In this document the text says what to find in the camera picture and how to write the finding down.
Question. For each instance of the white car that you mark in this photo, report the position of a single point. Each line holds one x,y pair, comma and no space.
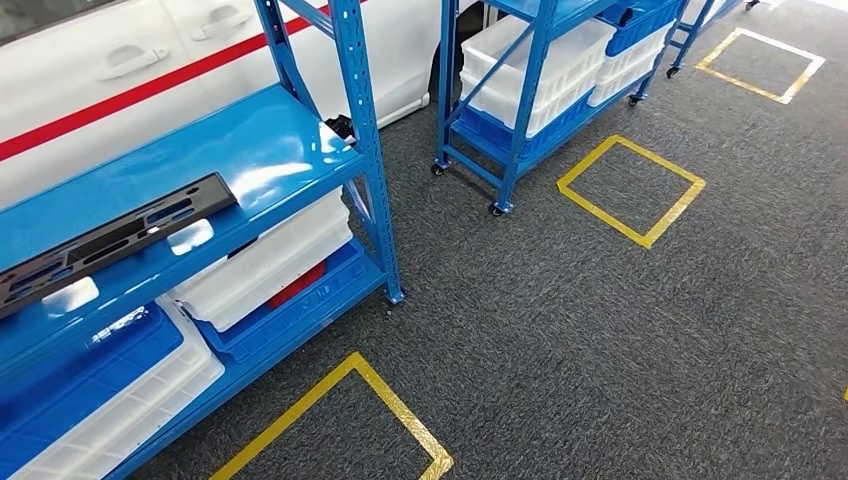
99,40

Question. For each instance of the long black plastic part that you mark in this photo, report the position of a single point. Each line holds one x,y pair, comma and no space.
112,242

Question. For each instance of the yellow floor tape square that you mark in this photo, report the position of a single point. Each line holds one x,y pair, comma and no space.
669,215

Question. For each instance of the black ribbed object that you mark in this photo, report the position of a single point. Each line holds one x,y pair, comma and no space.
340,127

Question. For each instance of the red barrier belt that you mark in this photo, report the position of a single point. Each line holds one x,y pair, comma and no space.
132,96

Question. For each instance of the blue metal storage rack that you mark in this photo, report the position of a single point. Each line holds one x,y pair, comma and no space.
523,99
696,30

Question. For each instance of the white plastic bin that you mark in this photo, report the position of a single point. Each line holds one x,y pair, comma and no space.
146,404
563,109
252,301
616,85
265,255
632,60
570,53

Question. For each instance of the blue metal shelf rack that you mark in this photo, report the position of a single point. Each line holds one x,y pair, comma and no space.
265,146

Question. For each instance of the small red object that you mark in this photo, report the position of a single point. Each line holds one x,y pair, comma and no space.
298,285

